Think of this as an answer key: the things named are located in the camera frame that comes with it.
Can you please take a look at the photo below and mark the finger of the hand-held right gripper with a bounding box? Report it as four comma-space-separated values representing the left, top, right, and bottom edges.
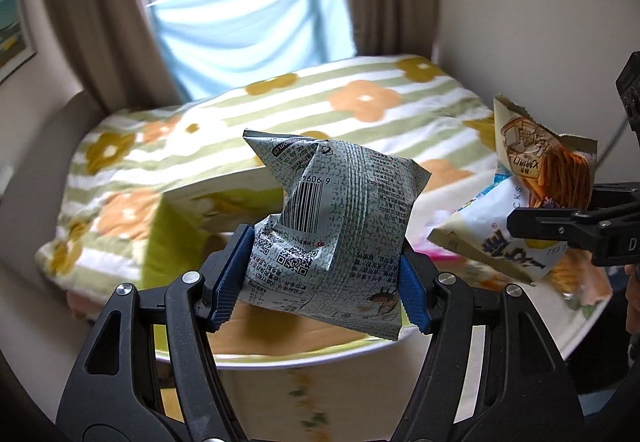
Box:
506, 182, 640, 243

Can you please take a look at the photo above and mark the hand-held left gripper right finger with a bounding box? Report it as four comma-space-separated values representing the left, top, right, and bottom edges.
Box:
390, 245, 586, 442

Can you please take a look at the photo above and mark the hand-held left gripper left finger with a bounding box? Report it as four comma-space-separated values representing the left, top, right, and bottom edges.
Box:
56, 223, 257, 442

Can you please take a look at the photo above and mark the biscuit stick snack packet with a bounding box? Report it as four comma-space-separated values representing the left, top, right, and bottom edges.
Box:
427, 95, 599, 293

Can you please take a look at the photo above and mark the yellow-green cardboard box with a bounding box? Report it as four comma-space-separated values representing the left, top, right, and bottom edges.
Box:
142, 167, 288, 363

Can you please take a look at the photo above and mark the grey speckled snack packet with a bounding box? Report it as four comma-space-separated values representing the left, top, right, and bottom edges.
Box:
235, 129, 432, 342

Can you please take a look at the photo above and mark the cream floral tablecloth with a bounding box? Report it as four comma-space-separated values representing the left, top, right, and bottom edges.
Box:
207, 242, 616, 442

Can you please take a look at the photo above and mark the striped floral blanket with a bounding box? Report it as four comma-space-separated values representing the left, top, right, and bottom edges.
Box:
35, 55, 501, 323

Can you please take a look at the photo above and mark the light blue cloth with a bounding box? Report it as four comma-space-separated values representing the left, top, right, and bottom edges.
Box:
147, 0, 358, 100

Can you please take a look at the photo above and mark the black cable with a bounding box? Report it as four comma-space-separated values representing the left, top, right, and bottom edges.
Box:
597, 115, 626, 168

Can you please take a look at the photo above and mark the beige bed frame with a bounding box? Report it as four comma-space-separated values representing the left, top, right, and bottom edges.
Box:
0, 90, 108, 273

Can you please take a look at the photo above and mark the framed wall picture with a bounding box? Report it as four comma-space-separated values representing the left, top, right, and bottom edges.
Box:
0, 0, 38, 86

